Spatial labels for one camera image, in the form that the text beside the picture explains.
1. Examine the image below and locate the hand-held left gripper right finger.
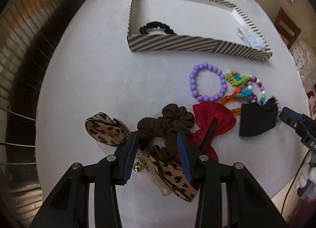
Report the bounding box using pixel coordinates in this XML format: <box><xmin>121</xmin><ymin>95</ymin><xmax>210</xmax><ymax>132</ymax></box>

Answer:
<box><xmin>176</xmin><ymin>133</ymin><xmax>289</xmax><ymax>228</ymax></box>

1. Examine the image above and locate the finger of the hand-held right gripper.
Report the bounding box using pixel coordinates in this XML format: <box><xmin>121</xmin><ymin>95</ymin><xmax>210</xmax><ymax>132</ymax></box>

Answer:
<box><xmin>280</xmin><ymin>106</ymin><xmax>305</xmax><ymax>130</ymax></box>

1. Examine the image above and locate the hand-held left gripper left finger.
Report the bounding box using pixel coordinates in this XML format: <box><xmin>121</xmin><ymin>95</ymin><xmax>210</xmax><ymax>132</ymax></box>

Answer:
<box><xmin>30</xmin><ymin>131</ymin><xmax>140</xmax><ymax>228</ymax></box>

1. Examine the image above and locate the clear crystal bracelet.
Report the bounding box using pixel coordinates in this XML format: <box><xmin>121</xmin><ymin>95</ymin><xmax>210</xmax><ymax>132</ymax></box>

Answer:
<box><xmin>270</xmin><ymin>96</ymin><xmax>281</xmax><ymax>126</ymax></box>

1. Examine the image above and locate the black cloth headband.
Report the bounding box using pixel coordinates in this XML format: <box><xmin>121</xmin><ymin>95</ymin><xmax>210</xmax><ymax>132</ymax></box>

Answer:
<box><xmin>239</xmin><ymin>97</ymin><xmax>279</xmax><ymax>138</ymax></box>

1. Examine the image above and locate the brown scrunchie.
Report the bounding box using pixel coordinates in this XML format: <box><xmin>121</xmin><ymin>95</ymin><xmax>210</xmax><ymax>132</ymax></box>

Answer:
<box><xmin>137</xmin><ymin>103</ymin><xmax>195</xmax><ymax>162</ymax></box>

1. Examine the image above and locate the leopard print bow hair tie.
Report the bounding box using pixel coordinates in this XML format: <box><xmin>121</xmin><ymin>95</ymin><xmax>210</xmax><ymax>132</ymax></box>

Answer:
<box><xmin>85</xmin><ymin>112</ymin><xmax>199</xmax><ymax>202</ymax></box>

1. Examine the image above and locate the multicolour round bead bracelet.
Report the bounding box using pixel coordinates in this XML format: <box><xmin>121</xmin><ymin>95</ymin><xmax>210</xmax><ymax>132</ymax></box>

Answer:
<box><xmin>247</xmin><ymin>76</ymin><xmax>267</xmax><ymax>105</ymax></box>

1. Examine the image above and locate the red bow hair clip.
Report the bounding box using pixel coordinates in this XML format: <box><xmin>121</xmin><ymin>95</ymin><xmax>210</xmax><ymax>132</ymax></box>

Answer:
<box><xmin>190</xmin><ymin>102</ymin><xmax>237</xmax><ymax>162</ymax></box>

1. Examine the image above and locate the translucent rainbow bead bracelet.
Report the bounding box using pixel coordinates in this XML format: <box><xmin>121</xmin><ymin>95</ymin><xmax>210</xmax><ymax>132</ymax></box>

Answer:
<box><xmin>218</xmin><ymin>90</ymin><xmax>244</xmax><ymax>117</ymax></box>

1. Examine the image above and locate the colourful flower bead bracelet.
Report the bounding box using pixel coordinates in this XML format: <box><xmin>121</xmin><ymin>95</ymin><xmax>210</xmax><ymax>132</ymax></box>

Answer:
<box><xmin>225</xmin><ymin>69</ymin><xmax>253</xmax><ymax>99</ymax></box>

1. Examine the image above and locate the purple bead bracelet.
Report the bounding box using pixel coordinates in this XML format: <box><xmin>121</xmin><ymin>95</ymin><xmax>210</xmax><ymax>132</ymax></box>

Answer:
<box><xmin>189</xmin><ymin>62</ymin><xmax>228</xmax><ymax>102</ymax></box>

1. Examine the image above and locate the striped cardboard box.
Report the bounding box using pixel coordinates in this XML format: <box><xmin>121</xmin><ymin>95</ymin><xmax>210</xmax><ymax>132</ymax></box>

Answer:
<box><xmin>127</xmin><ymin>0</ymin><xmax>273</xmax><ymax>62</ymax></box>

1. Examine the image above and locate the floral cloth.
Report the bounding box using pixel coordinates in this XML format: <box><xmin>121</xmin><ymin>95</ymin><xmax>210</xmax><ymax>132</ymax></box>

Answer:
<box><xmin>289</xmin><ymin>40</ymin><xmax>316</xmax><ymax>120</ymax></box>

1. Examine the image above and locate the light blue fuzzy scrunchie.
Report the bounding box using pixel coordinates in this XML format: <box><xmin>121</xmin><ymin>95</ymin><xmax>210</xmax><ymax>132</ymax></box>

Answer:
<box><xmin>237</xmin><ymin>27</ymin><xmax>269</xmax><ymax>51</ymax></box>

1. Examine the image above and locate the wooden chair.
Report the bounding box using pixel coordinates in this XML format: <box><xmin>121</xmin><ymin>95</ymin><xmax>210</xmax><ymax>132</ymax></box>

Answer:
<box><xmin>274</xmin><ymin>7</ymin><xmax>302</xmax><ymax>49</ymax></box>

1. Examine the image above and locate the black scrunchie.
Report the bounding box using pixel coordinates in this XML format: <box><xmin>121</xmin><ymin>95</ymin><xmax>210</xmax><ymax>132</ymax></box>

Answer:
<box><xmin>139</xmin><ymin>21</ymin><xmax>176</xmax><ymax>36</ymax></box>

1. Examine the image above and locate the black cable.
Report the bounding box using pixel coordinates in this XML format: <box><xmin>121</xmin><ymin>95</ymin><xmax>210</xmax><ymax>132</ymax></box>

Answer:
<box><xmin>282</xmin><ymin>149</ymin><xmax>312</xmax><ymax>219</ymax></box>

